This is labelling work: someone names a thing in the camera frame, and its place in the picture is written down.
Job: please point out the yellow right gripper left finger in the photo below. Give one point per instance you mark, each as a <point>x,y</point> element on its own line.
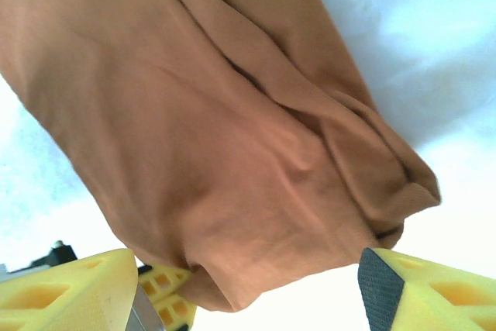
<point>69,300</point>

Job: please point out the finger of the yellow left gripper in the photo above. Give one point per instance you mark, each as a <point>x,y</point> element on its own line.
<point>176,309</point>
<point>162,280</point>

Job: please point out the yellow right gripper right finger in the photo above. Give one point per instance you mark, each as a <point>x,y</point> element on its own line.
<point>434,300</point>

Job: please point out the brown long pants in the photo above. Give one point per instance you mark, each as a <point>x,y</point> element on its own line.
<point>193,114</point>

